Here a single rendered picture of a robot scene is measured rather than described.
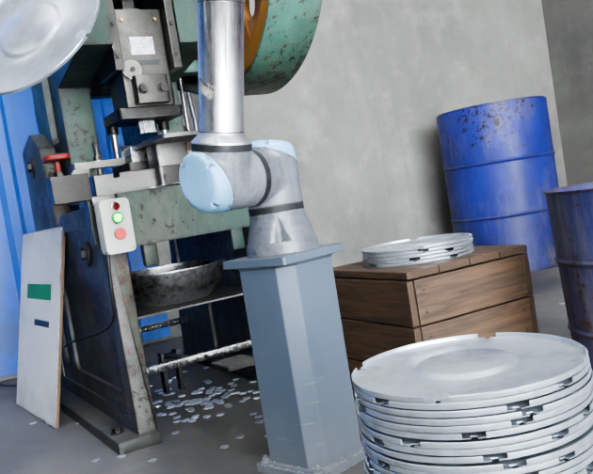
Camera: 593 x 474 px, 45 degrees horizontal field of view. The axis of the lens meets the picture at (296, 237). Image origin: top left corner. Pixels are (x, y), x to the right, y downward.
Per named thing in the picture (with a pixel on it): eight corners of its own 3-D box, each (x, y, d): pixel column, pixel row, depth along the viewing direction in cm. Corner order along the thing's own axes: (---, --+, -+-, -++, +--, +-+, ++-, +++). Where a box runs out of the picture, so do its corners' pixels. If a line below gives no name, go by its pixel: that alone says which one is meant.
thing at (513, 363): (595, 332, 97) (594, 326, 97) (579, 401, 71) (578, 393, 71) (392, 343, 110) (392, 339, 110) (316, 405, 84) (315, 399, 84)
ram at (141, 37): (181, 101, 208) (164, -1, 207) (132, 104, 201) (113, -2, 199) (161, 112, 223) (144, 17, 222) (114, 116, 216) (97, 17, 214)
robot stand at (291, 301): (378, 450, 152) (345, 242, 149) (320, 485, 139) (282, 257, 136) (314, 440, 165) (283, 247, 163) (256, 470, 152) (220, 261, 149)
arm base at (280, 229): (333, 244, 149) (326, 197, 149) (282, 256, 139) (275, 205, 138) (283, 248, 160) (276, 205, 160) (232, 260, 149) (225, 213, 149)
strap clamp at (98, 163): (129, 174, 210) (122, 139, 209) (71, 181, 201) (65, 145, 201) (122, 176, 215) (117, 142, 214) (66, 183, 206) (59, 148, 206)
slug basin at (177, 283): (248, 290, 212) (243, 257, 212) (139, 315, 195) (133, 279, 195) (203, 287, 242) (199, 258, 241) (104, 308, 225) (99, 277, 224)
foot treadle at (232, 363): (265, 377, 185) (263, 357, 185) (232, 388, 180) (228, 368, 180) (182, 354, 236) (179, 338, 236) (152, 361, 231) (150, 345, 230)
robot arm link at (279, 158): (315, 198, 149) (305, 134, 149) (272, 206, 139) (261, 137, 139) (274, 205, 157) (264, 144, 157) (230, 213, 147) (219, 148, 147)
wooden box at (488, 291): (546, 379, 182) (526, 244, 180) (428, 421, 165) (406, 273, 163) (445, 359, 217) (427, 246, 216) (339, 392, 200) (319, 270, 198)
